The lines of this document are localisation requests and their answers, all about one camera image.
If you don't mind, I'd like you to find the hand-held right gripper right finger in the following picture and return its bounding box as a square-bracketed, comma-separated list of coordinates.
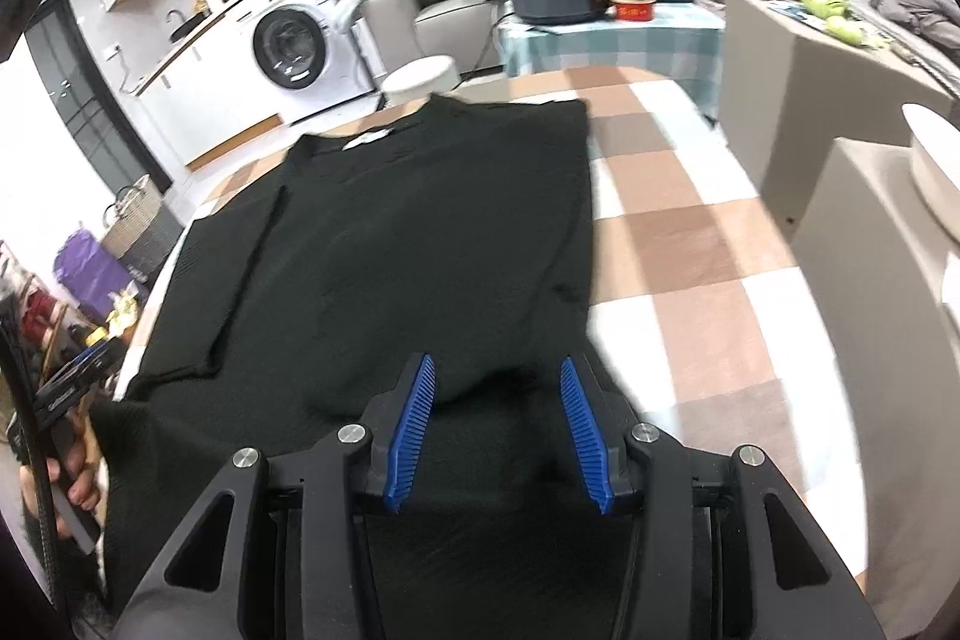
[559, 353, 886, 640]

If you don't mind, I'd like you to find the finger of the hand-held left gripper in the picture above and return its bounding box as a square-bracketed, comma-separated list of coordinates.
[73, 340, 130, 380]

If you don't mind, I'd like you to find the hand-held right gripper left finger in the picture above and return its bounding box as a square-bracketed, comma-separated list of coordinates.
[112, 351, 437, 640]

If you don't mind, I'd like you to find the black knit sweater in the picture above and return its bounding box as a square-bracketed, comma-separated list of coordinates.
[94, 92, 646, 640]

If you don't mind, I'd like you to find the person's left hand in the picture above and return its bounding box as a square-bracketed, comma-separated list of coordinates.
[19, 415, 106, 540]

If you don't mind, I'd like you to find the wooden shoe rack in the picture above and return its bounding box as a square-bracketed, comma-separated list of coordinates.
[0, 242, 91, 386]

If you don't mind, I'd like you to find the purple bag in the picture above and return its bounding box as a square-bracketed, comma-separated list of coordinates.
[52, 227, 147, 322]

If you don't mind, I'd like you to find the woven laundry basket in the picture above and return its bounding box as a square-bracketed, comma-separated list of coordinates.
[101, 175, 185, 281]

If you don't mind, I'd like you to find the checkered blanket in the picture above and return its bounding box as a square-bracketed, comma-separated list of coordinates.
[112, 66, 871, 618]

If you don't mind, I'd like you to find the black glass door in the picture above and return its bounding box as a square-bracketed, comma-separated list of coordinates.
[22, 0, 173, 191]

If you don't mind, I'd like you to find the white kitchen cabinet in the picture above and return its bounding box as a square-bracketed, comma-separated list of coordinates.
[135, 10, 286, 169]

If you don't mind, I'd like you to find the white round stool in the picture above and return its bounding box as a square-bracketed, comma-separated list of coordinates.
[382, 55, 460, 105]

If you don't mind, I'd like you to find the white washing machine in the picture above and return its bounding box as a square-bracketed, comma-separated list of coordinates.
[225, 0, 376, 125]

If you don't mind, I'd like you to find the teal checkered tablecloth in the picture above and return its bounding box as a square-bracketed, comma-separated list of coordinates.
[495, 0, 728, 86]

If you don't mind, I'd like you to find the large beige box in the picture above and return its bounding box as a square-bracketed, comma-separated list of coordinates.
[720, 0, 960, 221]

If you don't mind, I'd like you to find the white basin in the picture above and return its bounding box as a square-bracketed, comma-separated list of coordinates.
[900, 101, 960, 236]

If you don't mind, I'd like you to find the grey jacket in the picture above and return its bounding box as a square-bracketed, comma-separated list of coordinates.
[870, 0, 960, 56]

